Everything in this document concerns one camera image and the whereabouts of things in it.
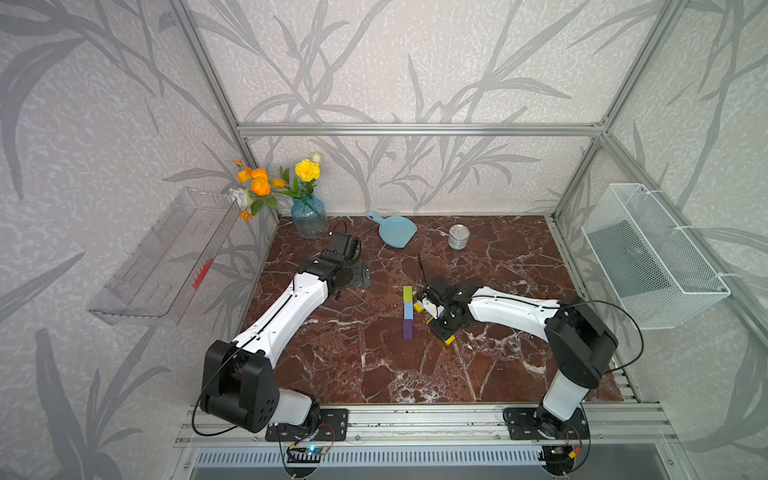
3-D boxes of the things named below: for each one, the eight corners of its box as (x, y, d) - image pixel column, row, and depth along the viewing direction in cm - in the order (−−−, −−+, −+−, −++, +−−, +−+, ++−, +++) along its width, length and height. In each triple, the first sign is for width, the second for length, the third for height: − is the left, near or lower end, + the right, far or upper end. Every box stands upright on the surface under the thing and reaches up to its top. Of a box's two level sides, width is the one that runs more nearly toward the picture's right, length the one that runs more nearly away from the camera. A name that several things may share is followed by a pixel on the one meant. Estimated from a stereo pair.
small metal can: (448, 250, 112) (451, 239, 107) (447, 236, 117) (449, 224, 112) (468, 250, 112) (471, 239, 107) (466, 236, 117) (468, 224, 112)
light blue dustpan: (357, 240, 115) (356, 236, 114) (369, 214, 125) (369, 211, 123) (410, 251, 112) (410, 247, 110) (419, 224, 121) (419, 220, 119)
